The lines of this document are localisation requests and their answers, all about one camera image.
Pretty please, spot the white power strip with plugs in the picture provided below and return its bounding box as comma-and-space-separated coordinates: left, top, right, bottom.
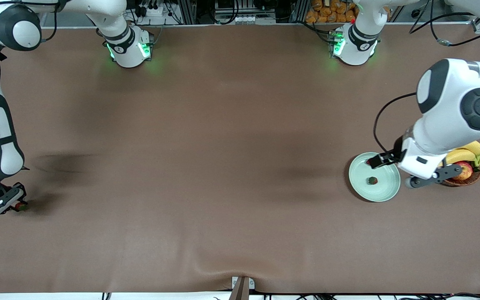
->
134, 0, 166, 18

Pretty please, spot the aluminium profile post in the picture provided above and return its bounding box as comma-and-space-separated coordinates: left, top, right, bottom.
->
180, 0, 197, 25

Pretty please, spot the black cable with connector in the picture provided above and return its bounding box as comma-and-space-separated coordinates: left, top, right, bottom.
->
409, 0, 480, 48

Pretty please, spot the red yellow apple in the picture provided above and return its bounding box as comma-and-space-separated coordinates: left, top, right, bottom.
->
452, 161, 474, 182

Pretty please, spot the brown narrow post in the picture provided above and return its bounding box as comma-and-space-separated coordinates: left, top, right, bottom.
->
228, 277, 251, 300

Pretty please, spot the light green round plate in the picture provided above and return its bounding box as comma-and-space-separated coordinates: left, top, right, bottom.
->
348, 152, 402, 203

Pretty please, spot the pile of orange round objects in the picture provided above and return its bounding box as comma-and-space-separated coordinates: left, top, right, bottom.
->
305, 0, 360, 24

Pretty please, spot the large table cover mat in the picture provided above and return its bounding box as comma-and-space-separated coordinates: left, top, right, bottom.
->
0, 24, 480, 295

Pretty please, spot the small metal bracket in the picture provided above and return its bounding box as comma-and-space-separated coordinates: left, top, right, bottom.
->
231, 276, 256, 290

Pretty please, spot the small board with green light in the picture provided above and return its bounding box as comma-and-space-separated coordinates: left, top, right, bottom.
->
328, 29, 346, 59
139, 32, 154, 59

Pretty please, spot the yellow banana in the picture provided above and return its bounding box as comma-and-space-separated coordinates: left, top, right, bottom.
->
461, 140, 480, 156
445, 149, 477, 165

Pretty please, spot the brown wicker basket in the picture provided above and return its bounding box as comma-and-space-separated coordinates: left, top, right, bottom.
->
440, 167, 480, 187

